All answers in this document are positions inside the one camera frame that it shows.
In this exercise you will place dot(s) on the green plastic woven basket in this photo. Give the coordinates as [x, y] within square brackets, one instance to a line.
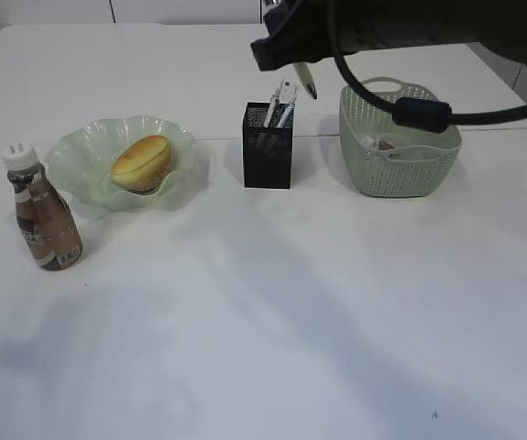
[416, 167]

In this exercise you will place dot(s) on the blue grip pen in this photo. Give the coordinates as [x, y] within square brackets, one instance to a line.
[286, 115]

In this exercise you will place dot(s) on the green wavy glass plate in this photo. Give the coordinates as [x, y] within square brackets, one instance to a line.
[81, 161]

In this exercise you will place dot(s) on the beige grip ballpoint pen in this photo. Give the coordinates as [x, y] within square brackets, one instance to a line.
[305, 76]

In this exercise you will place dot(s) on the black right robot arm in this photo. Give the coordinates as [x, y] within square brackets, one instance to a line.
[500, 26]

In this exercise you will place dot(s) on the brown bread loaf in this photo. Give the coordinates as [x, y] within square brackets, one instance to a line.
[144, 165]

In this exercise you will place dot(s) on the brown coffee drink bottle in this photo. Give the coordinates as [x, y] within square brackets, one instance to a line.
[42, 215]

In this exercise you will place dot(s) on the grey grip ballpoint pen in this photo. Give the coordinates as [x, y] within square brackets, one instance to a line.
[274, 104]

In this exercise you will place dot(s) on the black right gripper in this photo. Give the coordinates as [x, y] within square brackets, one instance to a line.
[297, 32]

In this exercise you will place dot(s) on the clear plastic ruler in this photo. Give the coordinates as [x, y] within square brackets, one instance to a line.
[288, 92]

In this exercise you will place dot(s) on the small grey paper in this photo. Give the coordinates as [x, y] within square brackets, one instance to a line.
[385, 145]

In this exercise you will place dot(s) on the black mesh pen holder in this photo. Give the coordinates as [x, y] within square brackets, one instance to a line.
[267, 152]

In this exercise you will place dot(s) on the white paper ball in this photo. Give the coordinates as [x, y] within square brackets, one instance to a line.
[371, 142]

